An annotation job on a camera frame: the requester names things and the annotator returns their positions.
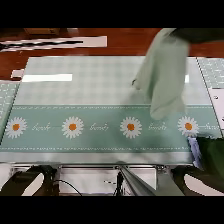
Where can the pale green T-shirt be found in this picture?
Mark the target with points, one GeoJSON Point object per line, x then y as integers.
{"type": "Point", "coordinates": [166, 76]}

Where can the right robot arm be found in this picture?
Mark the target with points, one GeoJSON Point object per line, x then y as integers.
{"type": "Point", "coordinates": [200, 34]}

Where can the pale blue garment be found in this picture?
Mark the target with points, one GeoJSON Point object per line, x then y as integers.
{"type": "Point", "coordinates": [194, 150]}

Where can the silver frame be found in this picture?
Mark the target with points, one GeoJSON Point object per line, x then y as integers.
{"type": "Point", "coordinates": [140, 186]}

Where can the dark green garment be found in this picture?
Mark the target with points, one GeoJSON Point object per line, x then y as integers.
{"type": "Point", "coordinates": [213, 155]}

